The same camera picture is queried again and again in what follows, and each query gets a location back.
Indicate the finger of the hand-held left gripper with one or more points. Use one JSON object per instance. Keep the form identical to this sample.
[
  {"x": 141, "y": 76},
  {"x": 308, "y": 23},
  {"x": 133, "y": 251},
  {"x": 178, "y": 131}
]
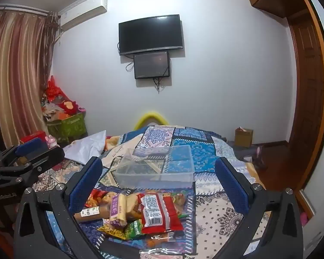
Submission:
[
  {"x": 32, "y": 145},
  {"x": 48, "y": 156}
]

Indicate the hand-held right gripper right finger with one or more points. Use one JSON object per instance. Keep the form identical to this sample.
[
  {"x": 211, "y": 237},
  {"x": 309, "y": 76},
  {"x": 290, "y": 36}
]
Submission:
[{"x": 230, "y": 186}]

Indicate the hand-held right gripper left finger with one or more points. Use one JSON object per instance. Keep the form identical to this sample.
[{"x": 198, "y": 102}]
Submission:
[{"x": 85, "y": 186}]

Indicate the orange snack bag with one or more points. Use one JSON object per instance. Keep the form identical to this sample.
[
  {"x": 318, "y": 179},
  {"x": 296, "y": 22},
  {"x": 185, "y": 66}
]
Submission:
[{"x": 100, "y": 198}]

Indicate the brown sausage green label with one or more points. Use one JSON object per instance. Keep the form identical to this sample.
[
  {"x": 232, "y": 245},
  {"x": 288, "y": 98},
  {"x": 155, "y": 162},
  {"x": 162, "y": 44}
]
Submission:
[{"x": 97, "y": 211}]

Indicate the orange snack bar clear wrapper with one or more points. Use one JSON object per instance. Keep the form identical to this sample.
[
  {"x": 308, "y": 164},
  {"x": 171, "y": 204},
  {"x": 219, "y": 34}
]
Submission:
[{"x": 132, "y": 205}]

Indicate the brown snack bag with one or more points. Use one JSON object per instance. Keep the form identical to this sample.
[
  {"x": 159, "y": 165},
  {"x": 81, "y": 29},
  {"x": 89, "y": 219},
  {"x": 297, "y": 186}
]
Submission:
[{"x": 181, "y": 200}]

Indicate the clear plastic container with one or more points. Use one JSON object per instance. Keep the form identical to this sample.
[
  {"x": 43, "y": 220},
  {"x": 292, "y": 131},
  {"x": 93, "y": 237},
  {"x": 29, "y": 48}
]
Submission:
[{"x": 151, "y": 180}]

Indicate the red snack packet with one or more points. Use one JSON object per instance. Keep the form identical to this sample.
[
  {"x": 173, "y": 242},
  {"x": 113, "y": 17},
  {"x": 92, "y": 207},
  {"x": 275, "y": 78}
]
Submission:
[{"x": 158, "y": 213}]

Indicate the red box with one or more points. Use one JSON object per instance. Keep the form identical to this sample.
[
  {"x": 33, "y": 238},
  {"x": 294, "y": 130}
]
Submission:
[{"x": 32, "y": 137}]

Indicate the pink plush toy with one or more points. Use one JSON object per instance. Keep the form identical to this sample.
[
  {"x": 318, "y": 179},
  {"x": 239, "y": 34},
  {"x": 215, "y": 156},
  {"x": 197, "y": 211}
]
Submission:
[{"x": 50, "y": 140}]

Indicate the green storage box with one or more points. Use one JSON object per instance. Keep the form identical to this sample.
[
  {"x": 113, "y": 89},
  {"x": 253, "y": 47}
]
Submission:
[{"x": 70, "y": 126}]

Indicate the white pillow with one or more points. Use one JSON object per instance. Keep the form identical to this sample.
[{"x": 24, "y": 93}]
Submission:
[{"x": 86, "y": 147}]

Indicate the purple labelled snack stick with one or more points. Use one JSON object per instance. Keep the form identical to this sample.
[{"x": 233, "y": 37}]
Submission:
[{"x": 117, "y": 210}]

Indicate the dark slipper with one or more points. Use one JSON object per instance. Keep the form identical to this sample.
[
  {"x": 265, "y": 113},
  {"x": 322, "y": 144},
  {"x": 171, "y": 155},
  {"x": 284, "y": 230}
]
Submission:
[{"x": 259, "y": 156}]

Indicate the patchwork blanket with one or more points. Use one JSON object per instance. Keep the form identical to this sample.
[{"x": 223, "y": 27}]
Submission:
[{"x": 205, "y": 151}]

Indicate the cardboard box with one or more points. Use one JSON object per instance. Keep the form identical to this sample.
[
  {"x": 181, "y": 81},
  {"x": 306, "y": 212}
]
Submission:
[{"x": 243, "y": 138}]

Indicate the red plush toy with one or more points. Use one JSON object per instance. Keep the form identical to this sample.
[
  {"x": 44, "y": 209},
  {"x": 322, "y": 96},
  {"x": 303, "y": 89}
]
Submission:
[{"x": 69, "y": 108}]

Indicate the yellow snack packet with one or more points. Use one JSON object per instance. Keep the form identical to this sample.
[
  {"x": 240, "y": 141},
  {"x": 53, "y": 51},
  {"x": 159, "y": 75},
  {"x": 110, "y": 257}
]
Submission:
[{"x": 112, "y": 231}]

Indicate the red gift bag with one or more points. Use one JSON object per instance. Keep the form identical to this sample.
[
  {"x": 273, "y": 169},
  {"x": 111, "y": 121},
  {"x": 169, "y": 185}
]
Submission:
[{"x": 55, "y": 90}]

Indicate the green pea snack packet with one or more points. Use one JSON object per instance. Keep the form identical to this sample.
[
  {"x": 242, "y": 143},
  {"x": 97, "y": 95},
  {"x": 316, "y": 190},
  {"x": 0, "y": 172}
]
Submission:
[{"x": 133, "y": 229}]

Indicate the striped brown curtain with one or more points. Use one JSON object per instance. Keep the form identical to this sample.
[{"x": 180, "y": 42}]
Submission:
[{"x": 16, "y": 72}]

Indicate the wooden door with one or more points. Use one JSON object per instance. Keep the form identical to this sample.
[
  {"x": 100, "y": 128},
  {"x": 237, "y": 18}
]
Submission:
[{"x": 307, "y": 99}]

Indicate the small black monitor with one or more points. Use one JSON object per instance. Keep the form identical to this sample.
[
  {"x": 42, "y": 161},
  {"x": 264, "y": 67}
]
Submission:
[{"x": 151, "y": 64}]

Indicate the white air conditioner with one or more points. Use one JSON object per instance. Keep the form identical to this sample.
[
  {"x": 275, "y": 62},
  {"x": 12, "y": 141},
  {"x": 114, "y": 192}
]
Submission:
[{"x": 83, "y": 12}]

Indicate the large black television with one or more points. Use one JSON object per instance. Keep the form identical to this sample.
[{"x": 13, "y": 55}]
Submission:
[{"x": 151, "y": 35}]

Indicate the white curtain rail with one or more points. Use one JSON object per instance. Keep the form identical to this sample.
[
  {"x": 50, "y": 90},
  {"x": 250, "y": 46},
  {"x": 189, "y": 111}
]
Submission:
[{"x": 24, "y": 8}]

